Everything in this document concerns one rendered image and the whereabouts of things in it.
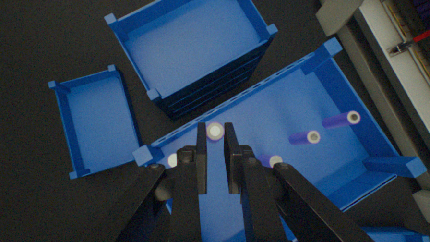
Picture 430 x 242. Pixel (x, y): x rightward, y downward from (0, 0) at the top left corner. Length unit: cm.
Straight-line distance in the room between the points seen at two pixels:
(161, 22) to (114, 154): 44
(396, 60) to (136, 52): 70
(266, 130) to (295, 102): 7
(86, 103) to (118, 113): 11
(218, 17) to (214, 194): 42
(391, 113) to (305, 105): 58
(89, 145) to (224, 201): 58
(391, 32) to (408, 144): 36
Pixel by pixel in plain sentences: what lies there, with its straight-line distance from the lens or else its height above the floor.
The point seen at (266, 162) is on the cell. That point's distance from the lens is 31.
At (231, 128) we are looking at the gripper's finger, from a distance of 19.
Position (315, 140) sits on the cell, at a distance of 32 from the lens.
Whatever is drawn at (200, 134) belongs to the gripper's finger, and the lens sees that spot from 18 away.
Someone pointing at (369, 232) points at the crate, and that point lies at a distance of 89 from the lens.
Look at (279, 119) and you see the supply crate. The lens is 37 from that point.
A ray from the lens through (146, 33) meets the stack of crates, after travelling 60.
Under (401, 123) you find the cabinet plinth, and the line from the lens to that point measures 95.
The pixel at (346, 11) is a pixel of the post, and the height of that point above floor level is 12.
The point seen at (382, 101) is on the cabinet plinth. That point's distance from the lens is 94.
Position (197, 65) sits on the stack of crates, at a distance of 55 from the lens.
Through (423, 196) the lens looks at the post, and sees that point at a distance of 100.
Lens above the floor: 75
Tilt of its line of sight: 82 degrees down
